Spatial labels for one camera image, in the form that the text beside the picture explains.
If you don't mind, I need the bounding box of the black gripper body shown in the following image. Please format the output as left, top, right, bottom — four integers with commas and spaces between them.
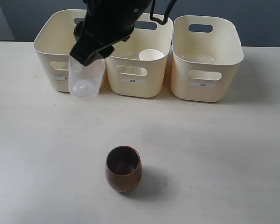
74, 0, 151, 45

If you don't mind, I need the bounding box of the clear plastic bottle white cap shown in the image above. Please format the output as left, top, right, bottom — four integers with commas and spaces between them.
68, 56, 105, 99

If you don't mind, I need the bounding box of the white paper cup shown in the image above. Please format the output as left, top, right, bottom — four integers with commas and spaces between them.
139, 49, 164, 61

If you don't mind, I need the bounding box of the brown wooden cup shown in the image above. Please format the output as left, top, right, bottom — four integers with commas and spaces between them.
105, 146, 143, 193

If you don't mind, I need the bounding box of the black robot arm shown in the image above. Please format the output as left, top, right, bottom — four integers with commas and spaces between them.
70, 0, 151, 66

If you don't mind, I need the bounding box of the left cream plastic bin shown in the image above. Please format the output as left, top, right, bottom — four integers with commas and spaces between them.
33, 9, 86, 92

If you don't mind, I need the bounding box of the cream plastic bin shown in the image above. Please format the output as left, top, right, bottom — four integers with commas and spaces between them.
171, 15, 244, 103
105, 19, 173, 98
33, 9, 86, 92

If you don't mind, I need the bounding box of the middle cream plastic bin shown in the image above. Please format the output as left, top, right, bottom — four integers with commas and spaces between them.
105, 19, 173, 98

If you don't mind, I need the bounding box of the right cream plastic bin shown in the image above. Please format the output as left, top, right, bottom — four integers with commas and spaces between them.
171, 15, 244, 103

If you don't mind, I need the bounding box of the black cable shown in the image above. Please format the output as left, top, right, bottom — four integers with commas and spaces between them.
149, 0, 178, 26

